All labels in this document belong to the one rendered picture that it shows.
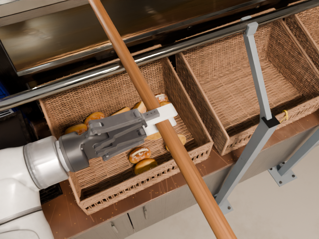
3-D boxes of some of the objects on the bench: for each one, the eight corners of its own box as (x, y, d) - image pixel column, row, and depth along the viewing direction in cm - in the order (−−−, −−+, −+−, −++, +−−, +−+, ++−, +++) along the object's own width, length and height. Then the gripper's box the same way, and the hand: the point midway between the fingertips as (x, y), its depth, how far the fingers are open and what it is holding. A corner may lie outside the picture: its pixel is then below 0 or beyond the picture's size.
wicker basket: (169, 81, 144) (171, 40, 120) (257, 48, 157) (274, 4, 134) (220, 158, 120) (235, 125, 97) (318, 111, 134) (352, 72, 110)
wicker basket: (53, 123, 130) (31, 85, 107) (161, 82, 143) (161, 41, 120) (86, 218, 107) (65, 197, 83) (210, 159, 120) (222, 126, 97)
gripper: (45, 118, 49) (167, 76, 54) (70, 156, 62) (165, 120, 67) (55, 153, 45) (185, 105, 50) (79, 186, 58) (179, 145, 64)
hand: (159, 119), depth 58 cm, fingers closed on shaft, 3 cm apart
